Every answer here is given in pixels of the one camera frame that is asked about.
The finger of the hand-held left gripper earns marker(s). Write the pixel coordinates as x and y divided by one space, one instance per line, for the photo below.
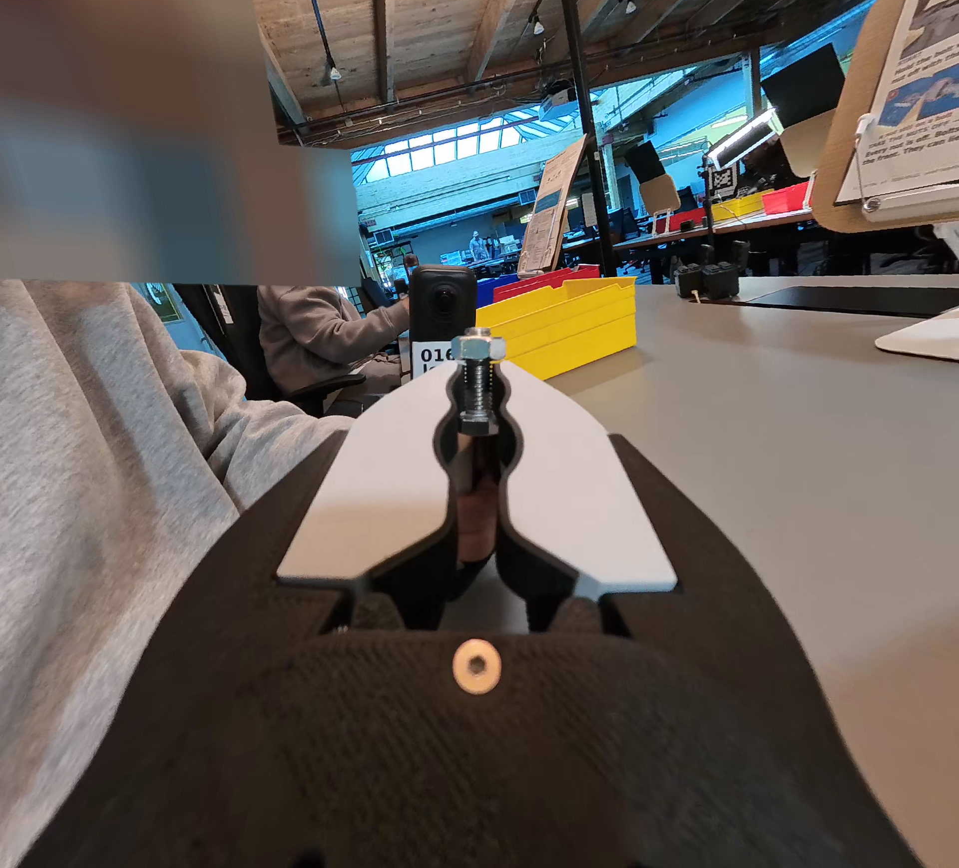
467 467

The black charger block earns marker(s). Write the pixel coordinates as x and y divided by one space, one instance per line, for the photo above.
721 280
688 281

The person's left hand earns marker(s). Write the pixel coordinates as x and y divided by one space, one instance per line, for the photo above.
476 527

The instruction sheet on white stand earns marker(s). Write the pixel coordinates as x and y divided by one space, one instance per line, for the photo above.
854 134

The yellow plastic bin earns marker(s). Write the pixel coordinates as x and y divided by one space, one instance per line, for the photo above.
569 328
738 206

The wooden document board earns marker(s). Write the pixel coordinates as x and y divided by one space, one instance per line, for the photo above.
554 209

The steel hex bolt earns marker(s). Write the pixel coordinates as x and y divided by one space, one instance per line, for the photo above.
478 351

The small black and tan board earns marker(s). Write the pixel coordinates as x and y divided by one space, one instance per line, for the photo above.
648 167

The blue plastic bin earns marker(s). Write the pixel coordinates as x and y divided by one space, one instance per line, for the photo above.
494 290

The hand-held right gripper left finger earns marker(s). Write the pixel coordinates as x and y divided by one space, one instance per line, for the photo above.
359 493

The printed instruction sheet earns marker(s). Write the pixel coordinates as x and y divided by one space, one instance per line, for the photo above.
921 59

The black desk mat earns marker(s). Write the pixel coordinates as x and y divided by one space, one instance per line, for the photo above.
861 301

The person's grey hoodie torso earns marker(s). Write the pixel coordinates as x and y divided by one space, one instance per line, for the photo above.
90 508

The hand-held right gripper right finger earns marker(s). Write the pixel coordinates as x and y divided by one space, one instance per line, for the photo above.
584 501

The black office chair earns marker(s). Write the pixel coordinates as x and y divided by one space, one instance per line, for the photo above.
225 328

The ceiling projector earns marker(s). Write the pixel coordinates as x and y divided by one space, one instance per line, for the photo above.
558 102

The large black and tan board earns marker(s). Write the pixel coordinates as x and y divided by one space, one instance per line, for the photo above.
802 85

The red plastic bin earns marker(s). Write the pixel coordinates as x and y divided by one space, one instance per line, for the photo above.
547 281
688 220
787 199

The white document stand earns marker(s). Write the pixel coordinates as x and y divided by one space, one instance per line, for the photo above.
925 340

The person's left forearm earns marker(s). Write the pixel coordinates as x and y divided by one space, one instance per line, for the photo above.
270 433

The white light bar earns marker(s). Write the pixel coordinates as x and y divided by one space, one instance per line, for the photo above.
742 137

